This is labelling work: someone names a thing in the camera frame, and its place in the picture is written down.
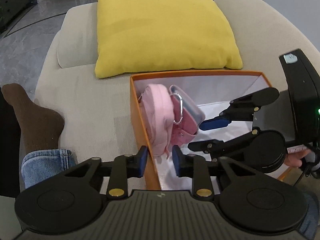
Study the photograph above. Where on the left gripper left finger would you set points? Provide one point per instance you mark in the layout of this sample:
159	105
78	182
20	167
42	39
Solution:
125	167

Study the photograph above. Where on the left leg blue jeans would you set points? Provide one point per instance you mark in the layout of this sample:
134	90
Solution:
40	165

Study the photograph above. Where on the right leg blue jeans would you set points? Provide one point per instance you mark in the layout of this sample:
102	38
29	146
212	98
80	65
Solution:
309	225

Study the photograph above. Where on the pink card holder wallet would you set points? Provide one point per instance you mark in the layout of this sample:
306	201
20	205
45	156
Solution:
188	117

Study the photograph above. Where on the yellow cushion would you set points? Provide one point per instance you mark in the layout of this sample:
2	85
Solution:
137	36

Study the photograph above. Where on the brown sock foot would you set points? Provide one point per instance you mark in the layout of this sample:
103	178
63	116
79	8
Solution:
41	127

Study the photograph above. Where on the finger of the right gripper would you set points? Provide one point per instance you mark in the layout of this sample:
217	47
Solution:
263	151
241	109

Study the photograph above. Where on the leg blue jeans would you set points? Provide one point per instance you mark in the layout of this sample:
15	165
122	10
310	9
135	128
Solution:
309	225
40	165

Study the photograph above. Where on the right hand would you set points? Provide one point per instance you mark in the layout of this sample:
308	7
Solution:
295	159

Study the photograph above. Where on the pink fabric pouch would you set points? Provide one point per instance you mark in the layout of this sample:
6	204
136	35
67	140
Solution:
158	114

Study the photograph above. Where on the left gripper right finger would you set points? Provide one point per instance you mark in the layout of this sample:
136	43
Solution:
196	168

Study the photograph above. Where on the beige sofa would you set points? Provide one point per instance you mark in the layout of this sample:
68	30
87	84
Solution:
97	111

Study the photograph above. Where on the orange cardboard box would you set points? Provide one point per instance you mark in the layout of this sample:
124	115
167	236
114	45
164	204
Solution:
210	90

